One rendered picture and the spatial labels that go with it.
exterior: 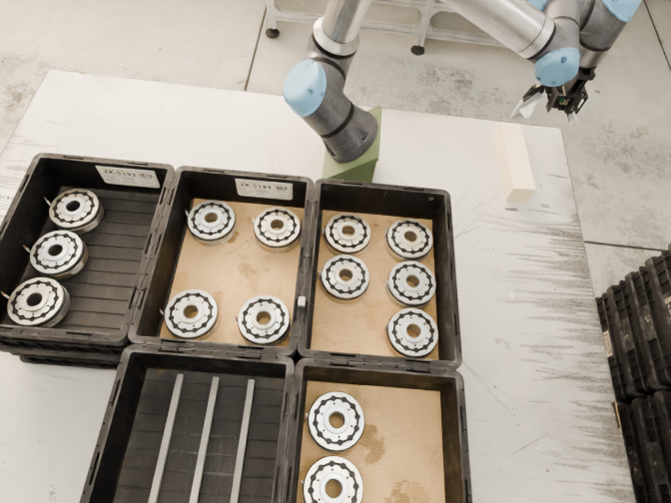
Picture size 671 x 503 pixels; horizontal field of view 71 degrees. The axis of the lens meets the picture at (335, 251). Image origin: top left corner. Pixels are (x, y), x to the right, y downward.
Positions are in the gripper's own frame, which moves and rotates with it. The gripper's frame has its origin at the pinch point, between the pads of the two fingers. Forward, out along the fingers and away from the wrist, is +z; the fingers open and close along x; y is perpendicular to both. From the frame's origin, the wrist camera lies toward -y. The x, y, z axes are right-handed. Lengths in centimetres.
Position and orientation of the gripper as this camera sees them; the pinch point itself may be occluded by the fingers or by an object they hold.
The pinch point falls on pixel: (539, 118)
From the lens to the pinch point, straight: 135.4
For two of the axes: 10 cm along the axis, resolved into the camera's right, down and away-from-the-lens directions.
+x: 10.0, 0.5, 0.5
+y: -0.2, 8.7, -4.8
